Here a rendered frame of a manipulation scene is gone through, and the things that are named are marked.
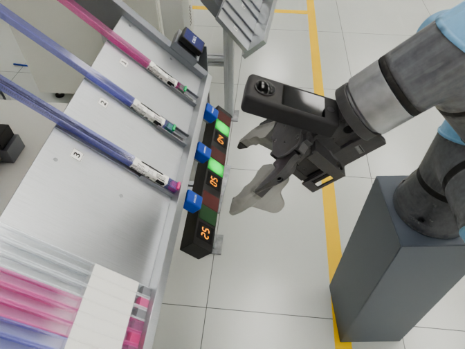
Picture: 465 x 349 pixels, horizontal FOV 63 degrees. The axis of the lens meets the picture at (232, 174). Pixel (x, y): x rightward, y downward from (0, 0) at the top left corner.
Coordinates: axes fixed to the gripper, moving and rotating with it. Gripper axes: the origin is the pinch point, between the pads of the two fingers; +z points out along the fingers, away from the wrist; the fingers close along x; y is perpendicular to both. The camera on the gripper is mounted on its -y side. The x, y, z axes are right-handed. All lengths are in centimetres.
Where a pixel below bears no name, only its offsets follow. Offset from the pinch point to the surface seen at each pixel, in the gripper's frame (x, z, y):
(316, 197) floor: 59, 37, 73
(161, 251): -11.0, 8.8, -3.5
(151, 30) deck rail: 30.4, 8.7, -16.8
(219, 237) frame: 37, 61, 46
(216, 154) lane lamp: 14.1, 10.8, 4.0
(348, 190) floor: 63, 28, 82
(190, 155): 6.6, 7.7, -3.1
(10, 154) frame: 12.3, 40.2, -24.5
